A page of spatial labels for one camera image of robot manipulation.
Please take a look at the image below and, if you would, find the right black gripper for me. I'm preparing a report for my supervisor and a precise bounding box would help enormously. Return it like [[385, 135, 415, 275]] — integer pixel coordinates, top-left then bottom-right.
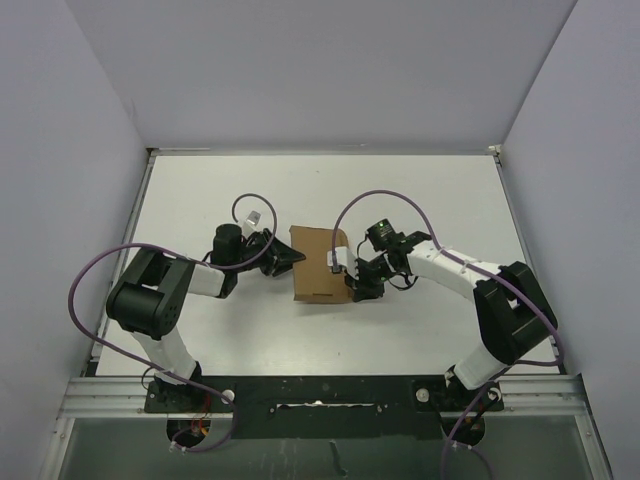
[[345, 253, 401, 301]]

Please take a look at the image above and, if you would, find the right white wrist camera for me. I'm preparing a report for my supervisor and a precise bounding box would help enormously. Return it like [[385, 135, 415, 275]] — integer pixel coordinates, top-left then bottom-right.
[[326, 246, 359, 279]]

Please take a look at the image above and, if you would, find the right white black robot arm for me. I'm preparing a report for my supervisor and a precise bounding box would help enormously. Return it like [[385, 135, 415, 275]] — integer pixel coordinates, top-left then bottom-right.
[[327, 219, 558, 409]]

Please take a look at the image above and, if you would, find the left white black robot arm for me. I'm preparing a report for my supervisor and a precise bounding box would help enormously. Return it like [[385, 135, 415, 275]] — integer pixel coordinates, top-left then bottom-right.
[[106, 224, 306, 411]]

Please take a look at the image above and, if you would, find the purple cable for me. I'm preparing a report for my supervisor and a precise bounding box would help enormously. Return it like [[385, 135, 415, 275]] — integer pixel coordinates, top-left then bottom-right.
[[67, 193, 279, 454], [329, 190, 562, 480]]

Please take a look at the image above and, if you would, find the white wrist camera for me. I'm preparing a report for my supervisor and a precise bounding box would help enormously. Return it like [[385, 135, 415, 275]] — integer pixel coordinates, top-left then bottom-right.
[[240, 211, 261, 238], [326, 246, 359, 279]]

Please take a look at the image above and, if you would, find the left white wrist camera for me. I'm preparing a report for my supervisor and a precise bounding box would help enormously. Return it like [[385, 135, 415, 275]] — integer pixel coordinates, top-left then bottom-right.
[[240, 211, 261, 238]]

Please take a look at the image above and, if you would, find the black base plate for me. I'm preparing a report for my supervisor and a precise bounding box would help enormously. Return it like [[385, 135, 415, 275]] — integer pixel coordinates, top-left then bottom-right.
[[144, 375, 503, 446]]

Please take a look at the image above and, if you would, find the brown cardboard box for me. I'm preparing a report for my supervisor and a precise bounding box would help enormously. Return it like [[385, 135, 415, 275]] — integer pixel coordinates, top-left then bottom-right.
[[289, 225, 352, 304]]

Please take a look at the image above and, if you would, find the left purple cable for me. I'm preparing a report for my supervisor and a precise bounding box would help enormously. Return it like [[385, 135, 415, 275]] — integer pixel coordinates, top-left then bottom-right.
[[67, 193, 279, 454]]

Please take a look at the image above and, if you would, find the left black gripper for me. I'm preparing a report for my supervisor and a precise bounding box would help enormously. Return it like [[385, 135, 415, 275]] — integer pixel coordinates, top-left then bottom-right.
[[232, 228, 304, 275]]

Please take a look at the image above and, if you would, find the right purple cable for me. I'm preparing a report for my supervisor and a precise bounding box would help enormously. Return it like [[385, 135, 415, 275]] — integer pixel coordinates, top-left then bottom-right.
[[329, 190, 562, 480]]

